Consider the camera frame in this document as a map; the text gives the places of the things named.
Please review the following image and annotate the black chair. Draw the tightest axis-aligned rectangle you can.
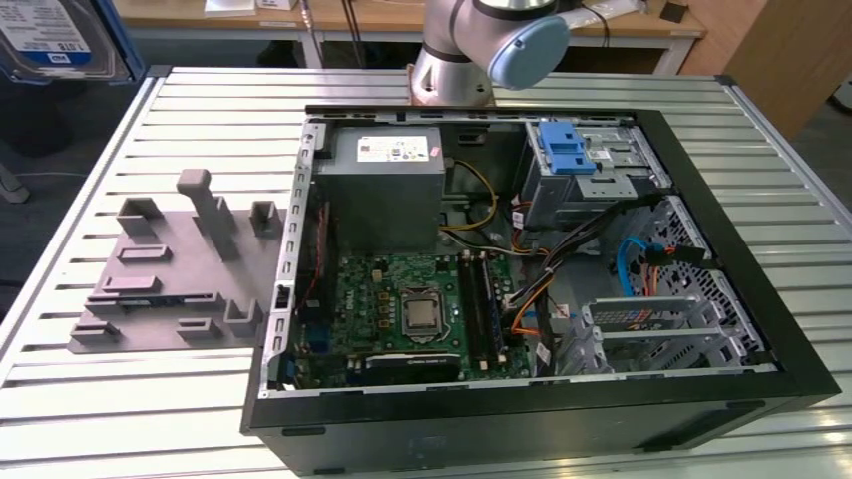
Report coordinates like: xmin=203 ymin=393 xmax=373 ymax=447
xmin=0 ymin=79 xmax=89 ymax=156

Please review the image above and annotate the yellow wire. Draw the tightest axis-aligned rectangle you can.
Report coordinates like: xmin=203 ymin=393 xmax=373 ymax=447
xmin=438 ymin=159 xmax=501 ymax=232

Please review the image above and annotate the blue plastic drive latch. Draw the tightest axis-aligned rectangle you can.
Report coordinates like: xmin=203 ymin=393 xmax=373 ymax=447
xmin=539 ymin=121 xmax=601 ymax=176

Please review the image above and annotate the hard disk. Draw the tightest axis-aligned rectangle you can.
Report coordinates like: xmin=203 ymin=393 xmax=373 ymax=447
xmin=0 ymin=0 xmax=146 ymax=85

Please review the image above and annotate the silver optical drive bay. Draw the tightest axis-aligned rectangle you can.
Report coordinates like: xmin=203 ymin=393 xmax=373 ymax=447
xmin=519 ymin=119 xmax=671 ymax=232

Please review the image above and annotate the black cable bundle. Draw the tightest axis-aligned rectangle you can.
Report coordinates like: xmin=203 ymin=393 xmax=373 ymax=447
xmin=529 ymin=195 xmax=671 ymax=378

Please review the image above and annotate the green motherboard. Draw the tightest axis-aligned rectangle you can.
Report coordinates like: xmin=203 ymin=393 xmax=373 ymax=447
xmin=297 ymin=248 xmax=538 ymax=388

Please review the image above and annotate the wooden desk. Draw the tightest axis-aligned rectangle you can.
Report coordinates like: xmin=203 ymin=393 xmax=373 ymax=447
xmin=123 ymin=0 xmax=709 ymax=76

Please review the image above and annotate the blue data wire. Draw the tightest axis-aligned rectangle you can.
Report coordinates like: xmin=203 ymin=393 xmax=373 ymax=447
xmin=615 ymin=237 xmax=662 ymax=303

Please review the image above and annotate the CPU socket with metal cover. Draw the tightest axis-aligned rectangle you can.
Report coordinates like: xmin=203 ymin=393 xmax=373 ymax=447
xmin=398 ymin=286 xmax=454 ymax=345

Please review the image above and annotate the RAM stick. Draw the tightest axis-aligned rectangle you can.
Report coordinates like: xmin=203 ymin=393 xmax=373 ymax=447
xmin=483 ymin=258 xmax=509 ymax=363

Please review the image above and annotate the grey furniture foot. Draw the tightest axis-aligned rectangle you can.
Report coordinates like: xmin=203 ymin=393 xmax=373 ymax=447
xmin=0 ymin=164 xmax=33 ymax=205

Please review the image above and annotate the black graphics card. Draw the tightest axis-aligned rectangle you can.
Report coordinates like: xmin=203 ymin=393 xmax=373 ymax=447
xmin=363 ymin=351 xmax=462 ymax=386

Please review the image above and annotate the grey parts rack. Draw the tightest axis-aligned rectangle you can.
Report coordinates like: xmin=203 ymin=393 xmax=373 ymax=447
xmin=69 ymin=168 xmax=293 ymax=355

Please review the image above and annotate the orange wire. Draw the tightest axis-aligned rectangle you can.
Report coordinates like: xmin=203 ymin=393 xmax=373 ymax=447
xmin=509 ymin=291 xmax=551 ymax=336

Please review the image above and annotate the silver metal disk bay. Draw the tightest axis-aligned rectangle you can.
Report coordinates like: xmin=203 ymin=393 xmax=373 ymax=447
xmin=557 ymin=294 xmax=767 ymax=376

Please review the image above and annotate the grey power supply unit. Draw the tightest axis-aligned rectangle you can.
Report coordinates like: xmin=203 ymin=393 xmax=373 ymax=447
xmin=314 ymin=125 xmax=446 ymax=254

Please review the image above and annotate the silver CPU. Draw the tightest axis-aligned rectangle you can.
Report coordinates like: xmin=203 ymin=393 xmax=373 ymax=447
xmin=405 ymin=301 xmax=442 ymax=334

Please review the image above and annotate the black PC case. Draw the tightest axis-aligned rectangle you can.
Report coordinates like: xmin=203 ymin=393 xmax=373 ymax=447
xmin=239 ymin=103 xmax=842 ymax=478

